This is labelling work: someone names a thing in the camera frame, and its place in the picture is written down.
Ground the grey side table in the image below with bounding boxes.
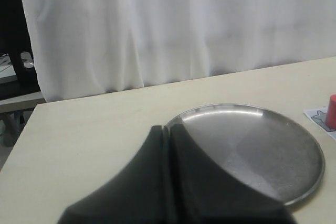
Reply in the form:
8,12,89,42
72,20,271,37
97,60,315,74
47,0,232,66
1,92,46,147

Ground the red cylindrical object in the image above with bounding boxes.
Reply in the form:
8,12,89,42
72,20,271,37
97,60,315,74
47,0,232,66
325,94,336,129

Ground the black stand in background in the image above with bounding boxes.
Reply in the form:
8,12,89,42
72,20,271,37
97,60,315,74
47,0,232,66
1,0,40,99

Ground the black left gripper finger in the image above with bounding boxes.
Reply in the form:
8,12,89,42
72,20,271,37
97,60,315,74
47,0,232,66
113,126,168,223
58,126,166,223

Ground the printed paper game board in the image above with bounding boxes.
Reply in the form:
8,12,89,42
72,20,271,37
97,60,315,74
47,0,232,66
304,107,335,140

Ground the white curtain backdrop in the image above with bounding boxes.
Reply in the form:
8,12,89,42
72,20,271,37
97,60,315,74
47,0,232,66
22,0,335,102

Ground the round stainless steel plate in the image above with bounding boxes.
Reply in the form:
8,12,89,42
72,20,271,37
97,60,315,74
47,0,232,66
167,104,326,206

